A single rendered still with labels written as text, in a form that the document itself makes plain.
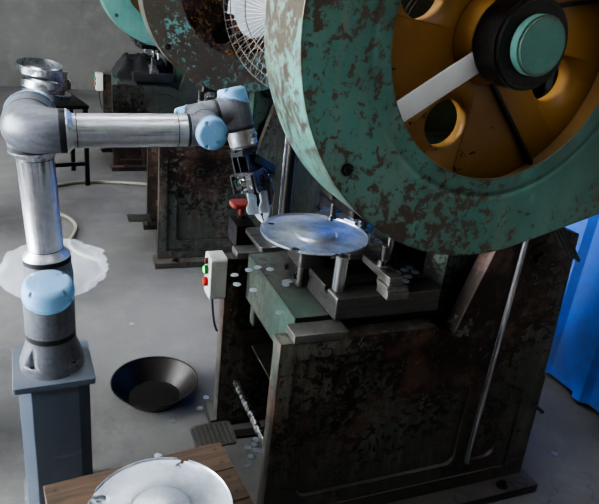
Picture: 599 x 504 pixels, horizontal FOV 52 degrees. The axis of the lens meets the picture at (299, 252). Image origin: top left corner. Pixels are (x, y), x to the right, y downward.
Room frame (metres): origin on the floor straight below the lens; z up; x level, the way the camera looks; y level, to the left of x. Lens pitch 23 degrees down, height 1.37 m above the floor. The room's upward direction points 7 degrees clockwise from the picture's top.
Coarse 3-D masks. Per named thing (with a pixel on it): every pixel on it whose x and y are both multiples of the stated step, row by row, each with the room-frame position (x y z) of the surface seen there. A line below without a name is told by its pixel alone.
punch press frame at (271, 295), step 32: (416, 0) 1.37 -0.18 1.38; (448, 128) 1.46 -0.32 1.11; (256, 256) 1.65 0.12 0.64; (416, 256) 1.78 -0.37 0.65; (448, 256) 1.47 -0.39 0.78; (288, 288) 1.46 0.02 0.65; (448, 288) 1.48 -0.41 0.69; (256, 320) 1.59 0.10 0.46; (288, 320) 1.34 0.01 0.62; (320, 320) 1.33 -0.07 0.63; (352, 320) 1.37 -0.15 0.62; (384, 320) 1.41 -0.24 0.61; (256, 416) 1.51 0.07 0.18
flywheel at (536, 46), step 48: (480, 0) 1.18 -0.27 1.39; (528, 0) 1.11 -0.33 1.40; (576, 0) 1.29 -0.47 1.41; (432, 48) 1.17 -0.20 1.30; (480, 48) 1.12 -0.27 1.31; (528, 48) 1.08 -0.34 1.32; (576, 48) 1.30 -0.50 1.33; (432, 96) 1.11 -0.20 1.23; (480, 96) 1.22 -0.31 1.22; (528, 96) 1.26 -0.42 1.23; (576, 96) 1.31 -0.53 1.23; (432, 144) 1.22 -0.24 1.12; (480, 144) 1.23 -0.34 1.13; (528, 144) 1.28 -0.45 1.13
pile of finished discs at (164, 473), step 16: (144, 464) 1.04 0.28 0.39; (160, 464) 1.05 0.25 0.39; (176, 464) 1.07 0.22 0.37; (192, 464) 1.06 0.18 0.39; (112, 480) 0.98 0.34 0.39; (128, 480) 0.99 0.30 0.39; (144, 480) 0.99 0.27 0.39; (160, 480) 1.00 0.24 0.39; (176, 480) 1.00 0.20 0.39; (192, 480) 1.01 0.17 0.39; (208, 480) 1.02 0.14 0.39; (96, 496) 0.94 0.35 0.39; (112, 496) 0.94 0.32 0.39; (128, 496) 0.95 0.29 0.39; (144, 496) 0.95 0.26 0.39; (160, 496) 0.95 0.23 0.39; (176, 496) 0.96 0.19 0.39; (192, 496) 0.97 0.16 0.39; (208, 496) 0.97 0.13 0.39; (224, 496) 0.98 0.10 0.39
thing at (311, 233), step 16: (288, 224) 1.58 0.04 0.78; (304, 224) 1.57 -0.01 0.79; (320, 224) 1.61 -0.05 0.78; (336, 224) 1.62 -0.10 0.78; (352, 224) 1.62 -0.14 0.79; (272, 240) 1.45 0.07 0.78; (288, 240) 1.46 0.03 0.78; (304, 240) 1.47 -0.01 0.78; (320, 240) 1.47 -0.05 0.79; (336, 240) 1.50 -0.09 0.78; (352, 240) 1.51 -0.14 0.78
